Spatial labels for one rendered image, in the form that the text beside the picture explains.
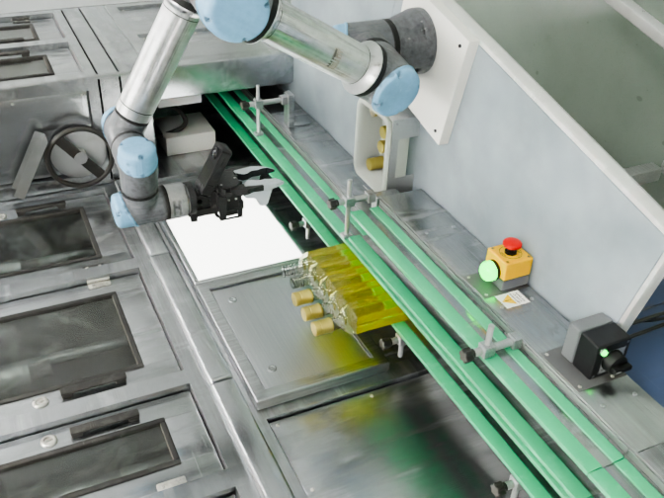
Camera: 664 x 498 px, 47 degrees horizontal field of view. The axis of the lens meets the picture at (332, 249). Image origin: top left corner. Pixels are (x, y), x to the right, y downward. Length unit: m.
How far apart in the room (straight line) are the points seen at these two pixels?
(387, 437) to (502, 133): 0.70
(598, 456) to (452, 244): 0.62
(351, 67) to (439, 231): 0.47
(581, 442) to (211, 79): 1.69
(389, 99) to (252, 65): 1.06
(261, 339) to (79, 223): 0.83
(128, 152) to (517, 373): 0.85
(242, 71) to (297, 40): 1.14
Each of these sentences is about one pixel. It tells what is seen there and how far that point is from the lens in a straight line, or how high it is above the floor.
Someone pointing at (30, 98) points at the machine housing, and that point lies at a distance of 2.50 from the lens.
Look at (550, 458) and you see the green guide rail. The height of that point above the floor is 0.95.
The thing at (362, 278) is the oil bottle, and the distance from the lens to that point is 1.85.
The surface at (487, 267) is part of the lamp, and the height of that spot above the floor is 0.85.
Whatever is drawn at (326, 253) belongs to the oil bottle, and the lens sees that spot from 1.93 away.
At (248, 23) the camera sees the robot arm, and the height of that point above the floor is 1.28.
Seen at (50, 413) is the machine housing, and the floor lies 1.74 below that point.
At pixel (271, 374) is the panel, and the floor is 1.26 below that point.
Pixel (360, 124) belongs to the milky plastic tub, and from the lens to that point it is 2.06.
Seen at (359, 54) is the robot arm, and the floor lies 1.03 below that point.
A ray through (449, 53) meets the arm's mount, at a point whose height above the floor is 0.78.
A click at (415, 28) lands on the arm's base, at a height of 0.82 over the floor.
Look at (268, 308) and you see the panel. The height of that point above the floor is 1.17.
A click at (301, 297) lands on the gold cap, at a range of 1.80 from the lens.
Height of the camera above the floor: 1.73
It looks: 22 degrees down
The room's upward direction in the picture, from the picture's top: 103 degrees counter-clockwise
